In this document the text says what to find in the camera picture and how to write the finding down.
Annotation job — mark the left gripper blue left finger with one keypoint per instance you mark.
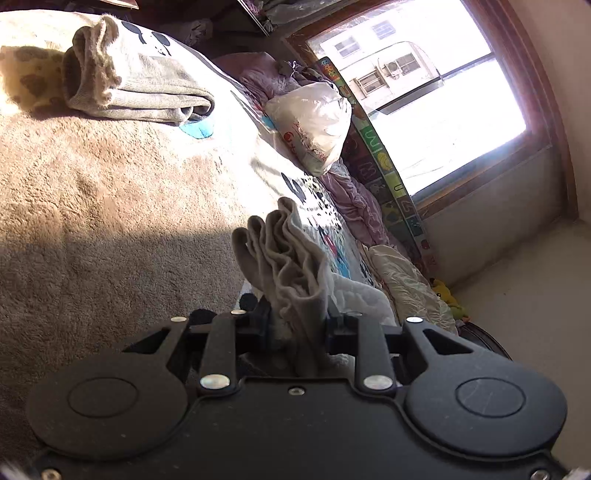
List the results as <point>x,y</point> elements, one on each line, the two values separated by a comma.
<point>261,317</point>

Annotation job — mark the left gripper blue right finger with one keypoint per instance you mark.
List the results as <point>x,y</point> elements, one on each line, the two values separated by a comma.
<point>333,331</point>

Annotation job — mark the grey fleece-lined garment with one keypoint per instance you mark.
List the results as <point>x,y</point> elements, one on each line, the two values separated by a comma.
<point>280,260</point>

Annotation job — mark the cream quilted duvet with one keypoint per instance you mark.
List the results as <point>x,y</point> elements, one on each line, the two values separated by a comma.
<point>410,290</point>

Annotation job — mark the yellow plush toy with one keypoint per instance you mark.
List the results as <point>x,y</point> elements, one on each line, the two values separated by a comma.
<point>442,291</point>

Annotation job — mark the dark wooden headboard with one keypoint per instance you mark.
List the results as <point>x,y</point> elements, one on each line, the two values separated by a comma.
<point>481,337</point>

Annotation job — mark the colourful alphabet foam mat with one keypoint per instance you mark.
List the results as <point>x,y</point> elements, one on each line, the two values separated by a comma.
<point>368,160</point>

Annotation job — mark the Mickey Mouse plush blanket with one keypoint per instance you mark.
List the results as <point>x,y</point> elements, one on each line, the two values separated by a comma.
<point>111,227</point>

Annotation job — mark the white plastic bag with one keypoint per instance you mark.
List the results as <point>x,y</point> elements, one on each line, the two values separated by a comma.
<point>314,121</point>

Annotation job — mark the pink crumpled bedsheet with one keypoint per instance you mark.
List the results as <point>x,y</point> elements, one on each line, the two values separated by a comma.
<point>265,78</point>

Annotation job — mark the wooden framed window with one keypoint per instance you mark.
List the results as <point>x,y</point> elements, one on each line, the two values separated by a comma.
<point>462,94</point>

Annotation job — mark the folded grey garment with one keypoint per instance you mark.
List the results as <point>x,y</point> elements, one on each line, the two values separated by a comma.
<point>121,71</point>

